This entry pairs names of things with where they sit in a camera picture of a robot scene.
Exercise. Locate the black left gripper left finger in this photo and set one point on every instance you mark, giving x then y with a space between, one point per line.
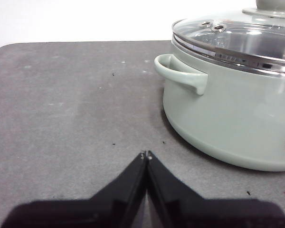
97 213

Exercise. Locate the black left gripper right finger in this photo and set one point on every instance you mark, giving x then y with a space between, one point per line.
192 213

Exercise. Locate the glass lid with green knob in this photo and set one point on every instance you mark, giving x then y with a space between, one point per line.
251 40

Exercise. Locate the pale green electric steamer pot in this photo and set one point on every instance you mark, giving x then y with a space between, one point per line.
228 118

